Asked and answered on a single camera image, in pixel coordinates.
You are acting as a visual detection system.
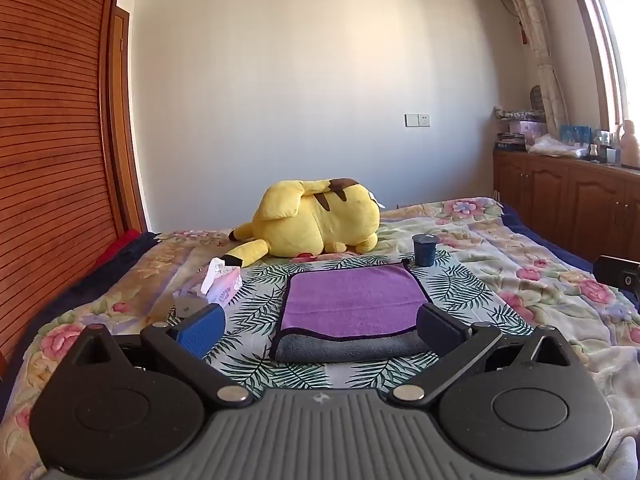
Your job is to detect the pink tissue pack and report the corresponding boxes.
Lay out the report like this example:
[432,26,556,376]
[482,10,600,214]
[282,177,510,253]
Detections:
[173,257,243,317]

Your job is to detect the beige bottle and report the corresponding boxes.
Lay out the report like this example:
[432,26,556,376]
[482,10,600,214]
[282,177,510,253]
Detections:
[619,120,640,168]

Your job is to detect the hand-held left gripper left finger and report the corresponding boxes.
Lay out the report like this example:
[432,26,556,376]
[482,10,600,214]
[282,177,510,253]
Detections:
[50,304,253,408]

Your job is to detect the wooden door frame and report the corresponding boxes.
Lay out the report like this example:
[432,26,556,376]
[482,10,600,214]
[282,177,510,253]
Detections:
[102,0,149,236]

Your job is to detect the blue boxes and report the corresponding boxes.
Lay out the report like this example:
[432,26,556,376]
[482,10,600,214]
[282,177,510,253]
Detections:
[560,124,594,144]

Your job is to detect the white plastic bag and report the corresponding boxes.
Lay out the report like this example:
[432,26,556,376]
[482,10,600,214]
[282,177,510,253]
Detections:
[527,134,591,159]

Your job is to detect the patterned curtain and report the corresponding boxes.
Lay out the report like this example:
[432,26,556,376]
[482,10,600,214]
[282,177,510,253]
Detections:
[495,0,560,133]

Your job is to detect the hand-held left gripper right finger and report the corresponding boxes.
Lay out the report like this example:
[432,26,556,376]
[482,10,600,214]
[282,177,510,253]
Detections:
[392,302,595,403]

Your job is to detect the dark blue lidded cup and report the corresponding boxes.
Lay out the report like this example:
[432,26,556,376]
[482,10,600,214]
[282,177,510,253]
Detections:
[411,233,437,267]

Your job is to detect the purple and grey towel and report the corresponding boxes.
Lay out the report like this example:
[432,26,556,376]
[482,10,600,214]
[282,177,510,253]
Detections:
[270,261,435,364]

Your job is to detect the leaf print cloth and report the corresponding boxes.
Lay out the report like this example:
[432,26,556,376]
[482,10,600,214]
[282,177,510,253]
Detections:
[165,252,536,401]

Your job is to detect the wooden cabinet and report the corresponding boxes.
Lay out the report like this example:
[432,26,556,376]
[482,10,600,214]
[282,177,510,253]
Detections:
[492,149,640,261]

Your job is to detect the wooden framed window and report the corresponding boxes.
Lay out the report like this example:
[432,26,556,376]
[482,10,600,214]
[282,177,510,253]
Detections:
[575,0,640,137]

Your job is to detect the yellow plush toy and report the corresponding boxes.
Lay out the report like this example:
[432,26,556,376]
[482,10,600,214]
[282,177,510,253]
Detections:
[228,177,385,268]

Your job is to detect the pink box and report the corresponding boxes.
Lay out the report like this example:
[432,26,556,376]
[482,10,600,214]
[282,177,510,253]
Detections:
[507,119,547,136]

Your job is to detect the red cloth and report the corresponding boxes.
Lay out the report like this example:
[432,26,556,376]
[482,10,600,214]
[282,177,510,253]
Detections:
[95,229,143,268]

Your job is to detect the stack of books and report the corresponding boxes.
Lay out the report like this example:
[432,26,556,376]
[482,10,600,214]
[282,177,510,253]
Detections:
[495,132,529,153]

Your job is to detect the slatted wooden wardrobe door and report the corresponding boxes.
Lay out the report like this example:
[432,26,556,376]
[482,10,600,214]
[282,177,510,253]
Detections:
[0,0,125,361]

